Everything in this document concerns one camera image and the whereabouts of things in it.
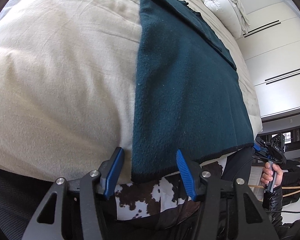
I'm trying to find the dark teal knit sweater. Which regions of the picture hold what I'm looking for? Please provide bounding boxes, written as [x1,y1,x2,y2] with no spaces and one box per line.
[132,0,254,183]

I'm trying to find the person right hand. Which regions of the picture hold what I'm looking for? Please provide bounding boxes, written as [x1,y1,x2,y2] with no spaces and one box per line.
[260,162,283,188]

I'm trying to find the dark low shelf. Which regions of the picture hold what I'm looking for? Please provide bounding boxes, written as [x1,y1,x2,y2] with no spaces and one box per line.
[256,109,300,160]

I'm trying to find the black backpack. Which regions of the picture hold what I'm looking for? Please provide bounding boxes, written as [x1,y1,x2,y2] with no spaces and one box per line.
[281,160,300,206]

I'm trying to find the black jacket sleeve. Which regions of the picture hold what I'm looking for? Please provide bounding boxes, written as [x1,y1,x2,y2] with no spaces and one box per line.
[262,186,283,227]

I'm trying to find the cow print pants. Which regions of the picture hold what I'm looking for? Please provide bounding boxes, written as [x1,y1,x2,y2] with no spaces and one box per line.
[113,154,227,222]

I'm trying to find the white wardrobe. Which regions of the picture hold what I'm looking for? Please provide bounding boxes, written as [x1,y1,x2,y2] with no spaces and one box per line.
[237,0,300,120]

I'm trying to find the white folded duvet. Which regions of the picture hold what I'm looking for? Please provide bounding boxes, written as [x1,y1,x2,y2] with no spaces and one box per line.
[201,0,250,38]

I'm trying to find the beige bed sheet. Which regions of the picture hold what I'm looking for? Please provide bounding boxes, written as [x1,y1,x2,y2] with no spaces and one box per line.
[0,0,262,183]

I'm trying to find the black cable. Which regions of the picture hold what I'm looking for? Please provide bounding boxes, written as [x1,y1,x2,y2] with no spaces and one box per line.
[236,154,300,214]

